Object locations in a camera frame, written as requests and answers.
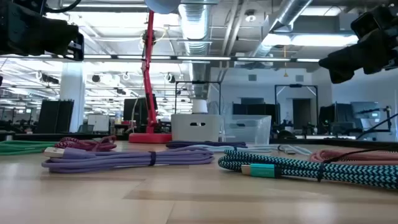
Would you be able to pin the black cabinet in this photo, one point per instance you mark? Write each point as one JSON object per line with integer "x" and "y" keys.
{"x": 56, "y": 116}

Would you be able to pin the white cylinder device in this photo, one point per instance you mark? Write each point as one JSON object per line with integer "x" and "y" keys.
{"x": 199, "y": 106}

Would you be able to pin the clear plastic bin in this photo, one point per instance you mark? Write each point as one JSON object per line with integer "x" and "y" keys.
{"x": 248, "y": 130}
{"x": 186, "y": 133}

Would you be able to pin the red desk lamp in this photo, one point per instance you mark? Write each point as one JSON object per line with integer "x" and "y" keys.
{"x": 148, "y": 90}

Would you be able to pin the black aluminium table frame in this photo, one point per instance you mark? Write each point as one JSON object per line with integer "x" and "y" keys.
{"x": 77, "y": 137}

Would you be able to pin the silver air duct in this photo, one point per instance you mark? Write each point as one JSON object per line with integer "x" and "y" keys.
{"x": 289, "y": 12}
{"x": 194, "y": 25}

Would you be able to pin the black rig frame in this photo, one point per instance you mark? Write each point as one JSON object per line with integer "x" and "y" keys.
{"x": 199, "y": 82}
{"x": 295, "y": 85}

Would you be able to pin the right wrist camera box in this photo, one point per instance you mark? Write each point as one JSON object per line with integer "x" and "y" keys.
{"x": 367, "y": 23}

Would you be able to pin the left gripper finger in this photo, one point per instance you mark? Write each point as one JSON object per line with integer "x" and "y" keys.
{"x": 59, "y": 37}

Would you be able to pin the white pillar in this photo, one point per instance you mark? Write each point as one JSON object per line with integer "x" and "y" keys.
{"x": 72, "y": 93}

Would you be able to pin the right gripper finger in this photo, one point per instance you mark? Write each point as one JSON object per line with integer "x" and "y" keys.
{"x": 345, "y": 65}

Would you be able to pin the left clear plastic bin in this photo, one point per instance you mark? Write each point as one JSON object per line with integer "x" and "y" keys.
{"x": 186, "y": 133}

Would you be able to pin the black monitor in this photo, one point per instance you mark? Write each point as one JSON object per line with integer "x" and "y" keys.
{"x": 133, "y": 112}

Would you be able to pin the grey wall monitor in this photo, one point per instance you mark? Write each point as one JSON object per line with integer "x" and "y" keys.
{"x": 365, "y": 109}

